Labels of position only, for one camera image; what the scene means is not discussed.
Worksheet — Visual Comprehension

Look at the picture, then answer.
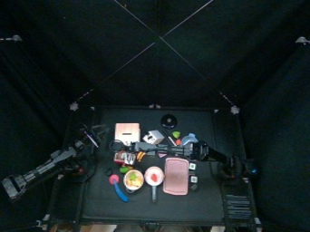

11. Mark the wooden toy box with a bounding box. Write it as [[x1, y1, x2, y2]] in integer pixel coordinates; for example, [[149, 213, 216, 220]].
[[113, 122, 141, 143]]

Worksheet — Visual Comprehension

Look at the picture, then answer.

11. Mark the cream toy knife block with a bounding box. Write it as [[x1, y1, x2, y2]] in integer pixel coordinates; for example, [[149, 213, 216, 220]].
[[141, 130, 165, 145]]

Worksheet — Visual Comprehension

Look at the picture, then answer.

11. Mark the black round lid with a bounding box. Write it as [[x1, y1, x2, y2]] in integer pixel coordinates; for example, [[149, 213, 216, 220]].
[[160, 113, 177, 130]]

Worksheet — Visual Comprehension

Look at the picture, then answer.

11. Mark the pink blue toy spoon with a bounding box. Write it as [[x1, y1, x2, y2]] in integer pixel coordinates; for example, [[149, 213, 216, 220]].
[[108, 174, 130, 203]]

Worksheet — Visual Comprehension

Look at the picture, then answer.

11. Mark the grey blue toy bowl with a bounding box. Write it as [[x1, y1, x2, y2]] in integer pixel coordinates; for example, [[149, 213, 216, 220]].
[[180, 132, 200, 147]]

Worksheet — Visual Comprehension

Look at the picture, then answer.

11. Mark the pink toy cutting board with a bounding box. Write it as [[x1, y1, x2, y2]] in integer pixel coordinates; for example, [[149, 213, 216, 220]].
[[161, 157, 189, 197]]

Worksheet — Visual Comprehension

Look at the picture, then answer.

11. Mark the black labelled panel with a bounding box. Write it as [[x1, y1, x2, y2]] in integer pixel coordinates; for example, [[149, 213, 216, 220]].
[[221, 193, 255, 220]]

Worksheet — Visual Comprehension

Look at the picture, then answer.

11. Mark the cream toy pot dark handle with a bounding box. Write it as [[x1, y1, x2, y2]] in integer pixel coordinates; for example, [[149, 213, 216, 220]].
[[122, 169, 145, 194]]

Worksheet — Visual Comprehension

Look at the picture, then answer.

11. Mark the cream toy pan dark handle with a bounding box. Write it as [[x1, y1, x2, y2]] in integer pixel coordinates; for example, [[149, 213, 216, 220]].
[[142, 165, 165, 203]]

